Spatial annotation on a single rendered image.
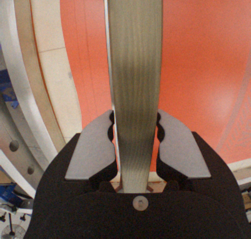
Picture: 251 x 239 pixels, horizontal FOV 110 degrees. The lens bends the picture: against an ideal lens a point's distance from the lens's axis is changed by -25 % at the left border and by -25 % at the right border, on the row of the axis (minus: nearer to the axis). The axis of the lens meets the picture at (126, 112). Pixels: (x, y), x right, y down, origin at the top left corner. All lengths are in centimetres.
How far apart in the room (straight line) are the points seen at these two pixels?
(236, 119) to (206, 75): 13
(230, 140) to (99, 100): 30
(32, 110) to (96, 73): 12
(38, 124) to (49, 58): 11
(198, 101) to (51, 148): 28
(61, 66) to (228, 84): 27
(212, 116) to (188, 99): 7
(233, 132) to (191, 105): 14
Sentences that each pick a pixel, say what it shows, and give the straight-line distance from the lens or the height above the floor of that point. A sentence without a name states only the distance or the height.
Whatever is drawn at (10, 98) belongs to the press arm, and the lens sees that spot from 37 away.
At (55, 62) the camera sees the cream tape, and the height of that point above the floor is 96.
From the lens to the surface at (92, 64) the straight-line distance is 18.
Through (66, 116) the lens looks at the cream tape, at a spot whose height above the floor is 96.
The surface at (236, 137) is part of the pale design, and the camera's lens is 34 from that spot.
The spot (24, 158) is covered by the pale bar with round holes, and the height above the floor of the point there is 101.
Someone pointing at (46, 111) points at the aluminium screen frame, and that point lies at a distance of 22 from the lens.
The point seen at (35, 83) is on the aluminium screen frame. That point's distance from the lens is 21.
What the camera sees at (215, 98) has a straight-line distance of 24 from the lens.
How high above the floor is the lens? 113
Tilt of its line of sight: 61 degrees down
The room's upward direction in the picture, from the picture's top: 176 degrees counter-clockwise
